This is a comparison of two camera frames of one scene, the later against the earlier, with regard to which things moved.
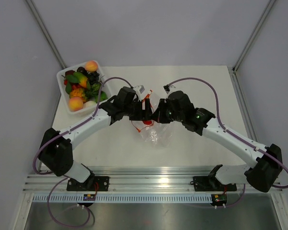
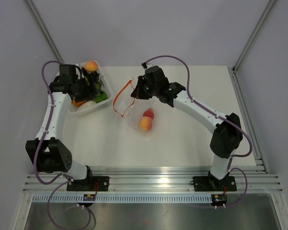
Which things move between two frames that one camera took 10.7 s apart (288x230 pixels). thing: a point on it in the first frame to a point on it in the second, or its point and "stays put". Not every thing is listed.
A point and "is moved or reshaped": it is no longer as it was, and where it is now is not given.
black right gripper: [159, 115] to [138, 93]
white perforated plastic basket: [84, 109] stays put
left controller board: [89, 197] stays put
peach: [75, 103] to [145, 123]
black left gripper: [142, 115] to [90, 92]
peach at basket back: [91, 66] stays put
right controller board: [218, 200] stays put
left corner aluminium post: [46, 34] stays put
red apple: [147, 122] is moved or reshaped
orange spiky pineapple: [78, 92] is moved or reshaped
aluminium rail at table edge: [134, 180] stays put
